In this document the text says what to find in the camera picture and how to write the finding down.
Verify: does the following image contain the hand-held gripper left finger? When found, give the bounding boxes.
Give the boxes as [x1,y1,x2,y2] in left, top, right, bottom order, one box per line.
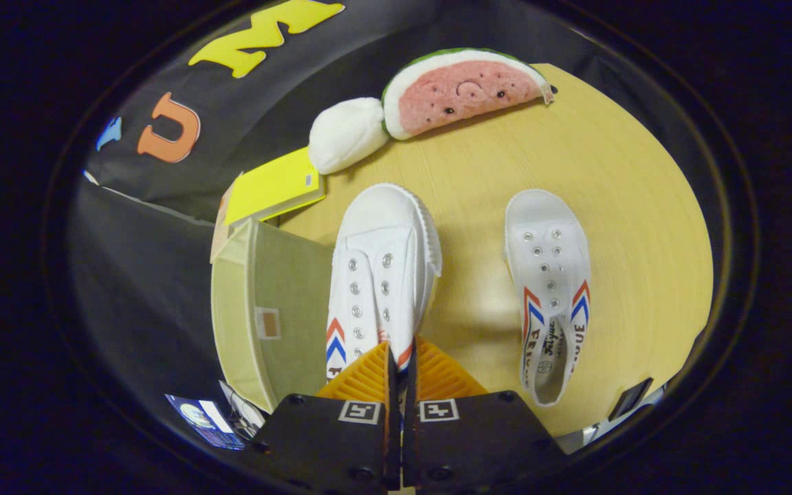
[252,342,400,492]

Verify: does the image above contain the watermelon slice plush toy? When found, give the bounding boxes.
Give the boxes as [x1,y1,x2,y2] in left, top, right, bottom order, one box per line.
[381,47,555,142]

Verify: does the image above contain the white canvas shoe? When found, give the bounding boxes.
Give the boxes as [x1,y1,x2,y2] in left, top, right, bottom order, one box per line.
[504,189,592,408]
[325,182,443,382]

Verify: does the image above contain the translucent storage box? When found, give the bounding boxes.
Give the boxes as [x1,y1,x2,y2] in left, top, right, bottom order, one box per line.
[209,219,335,415]

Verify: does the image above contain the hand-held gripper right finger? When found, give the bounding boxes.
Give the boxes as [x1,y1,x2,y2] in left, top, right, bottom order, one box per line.
[403,337,567,492]

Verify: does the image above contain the white plush toy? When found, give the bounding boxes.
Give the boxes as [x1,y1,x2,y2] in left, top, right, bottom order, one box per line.
[308,97,391,175]

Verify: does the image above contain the flat black device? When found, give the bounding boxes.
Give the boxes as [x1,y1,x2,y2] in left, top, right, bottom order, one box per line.
[606,376,655,422]

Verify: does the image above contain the yellow book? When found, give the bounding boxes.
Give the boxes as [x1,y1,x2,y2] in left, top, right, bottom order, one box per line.
[223,146,327,229]

